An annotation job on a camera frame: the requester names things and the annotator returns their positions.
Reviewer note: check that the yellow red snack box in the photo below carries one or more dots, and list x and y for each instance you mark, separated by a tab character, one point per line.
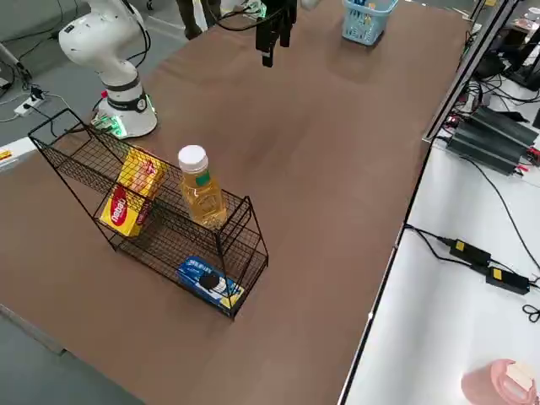
141	171

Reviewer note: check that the person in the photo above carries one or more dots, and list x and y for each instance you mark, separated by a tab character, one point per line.
192	19

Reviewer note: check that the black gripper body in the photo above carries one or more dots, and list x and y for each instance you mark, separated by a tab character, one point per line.
280	10

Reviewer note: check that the black adapter yellow label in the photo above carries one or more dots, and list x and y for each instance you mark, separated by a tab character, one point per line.
470	251
506	279

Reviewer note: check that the light blue plastic basket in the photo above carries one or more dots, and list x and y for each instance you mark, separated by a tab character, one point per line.
363	29

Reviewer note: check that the pink round container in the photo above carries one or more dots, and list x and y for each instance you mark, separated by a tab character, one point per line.
489	381

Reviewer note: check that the dark finned power supply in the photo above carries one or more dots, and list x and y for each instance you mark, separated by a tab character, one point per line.
491	141

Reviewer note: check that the white power strip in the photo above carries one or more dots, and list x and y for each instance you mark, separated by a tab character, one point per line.
30	105

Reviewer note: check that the yellow drink bottle white cap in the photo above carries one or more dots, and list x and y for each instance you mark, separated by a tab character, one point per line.
202	194

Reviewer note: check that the aluminium frame rail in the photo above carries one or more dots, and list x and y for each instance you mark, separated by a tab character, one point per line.
471	67

